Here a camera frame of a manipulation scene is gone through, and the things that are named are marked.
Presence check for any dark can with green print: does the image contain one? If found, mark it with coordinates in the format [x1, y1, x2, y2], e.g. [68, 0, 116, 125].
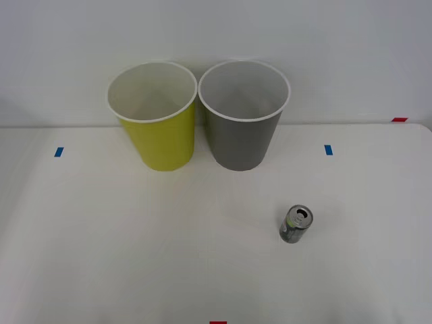
[279, 204, 315, 245]

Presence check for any grey plastic waste bin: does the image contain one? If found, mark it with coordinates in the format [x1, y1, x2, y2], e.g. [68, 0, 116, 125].
[197, 59, 292, 172]

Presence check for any yellow-green plastic waste bin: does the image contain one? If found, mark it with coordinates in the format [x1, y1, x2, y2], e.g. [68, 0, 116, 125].
[106, 59, 198, 173]

